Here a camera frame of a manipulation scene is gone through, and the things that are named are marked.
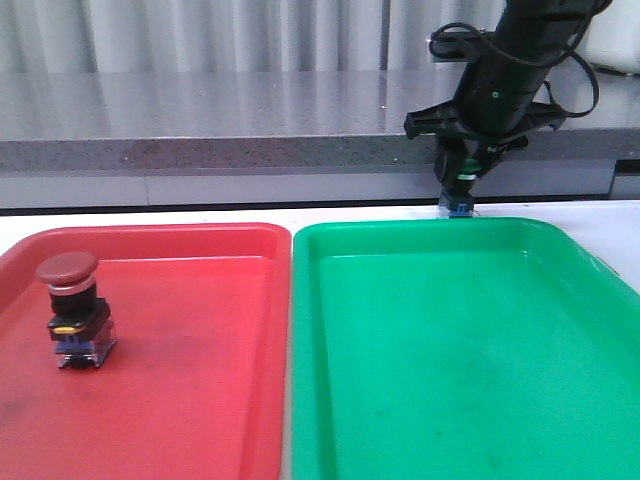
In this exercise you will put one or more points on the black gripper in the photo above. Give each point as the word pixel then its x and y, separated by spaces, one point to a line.
pixel 494 101

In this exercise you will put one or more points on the green mushroom push button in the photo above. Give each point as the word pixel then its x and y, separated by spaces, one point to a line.
pixel 456 200

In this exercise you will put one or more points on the red mushroom push button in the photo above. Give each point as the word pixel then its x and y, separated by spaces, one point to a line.
pixel 82 327

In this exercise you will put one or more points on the white container in background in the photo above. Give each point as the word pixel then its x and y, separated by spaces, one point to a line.
pixel 612 41

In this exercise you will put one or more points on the green plastic tray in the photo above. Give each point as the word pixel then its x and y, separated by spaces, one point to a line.
pixel 493 348

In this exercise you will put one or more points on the red plastic tray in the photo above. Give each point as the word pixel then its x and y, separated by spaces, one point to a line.
pixel 194 387

